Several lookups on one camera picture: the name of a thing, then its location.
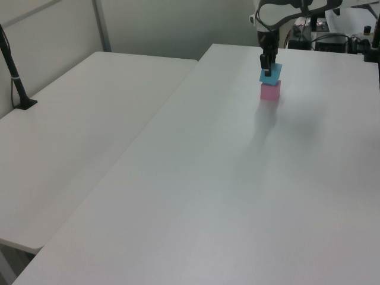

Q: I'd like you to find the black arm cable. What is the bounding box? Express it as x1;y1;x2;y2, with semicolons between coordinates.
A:
254;0;309;33

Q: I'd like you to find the black stand with clamp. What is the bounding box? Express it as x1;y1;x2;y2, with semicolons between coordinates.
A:
362;20;380;64

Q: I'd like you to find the white paper sheet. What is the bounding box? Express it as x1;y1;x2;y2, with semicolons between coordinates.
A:
324;4;380;36

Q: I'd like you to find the white side table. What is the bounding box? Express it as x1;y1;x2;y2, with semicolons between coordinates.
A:
0;50;200;256

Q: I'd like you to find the black electronics box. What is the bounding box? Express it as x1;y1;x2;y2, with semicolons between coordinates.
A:
313;33;350;53

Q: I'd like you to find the blue foam cube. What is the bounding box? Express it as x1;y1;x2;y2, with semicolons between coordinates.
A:
258;62;283;86

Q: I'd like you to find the small black box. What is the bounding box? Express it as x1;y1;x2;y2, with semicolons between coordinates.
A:
288;37;312;50

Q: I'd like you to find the black camera stand pole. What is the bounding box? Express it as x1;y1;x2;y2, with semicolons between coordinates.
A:
0;23;39;111

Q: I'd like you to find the pink foam cube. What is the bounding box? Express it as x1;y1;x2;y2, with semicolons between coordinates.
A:
260;80;282;101

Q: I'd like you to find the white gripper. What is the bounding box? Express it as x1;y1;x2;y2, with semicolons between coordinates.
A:
249;11;281;77

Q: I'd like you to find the grey partition frame post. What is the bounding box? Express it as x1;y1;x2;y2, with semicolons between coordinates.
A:
91;0;113;53

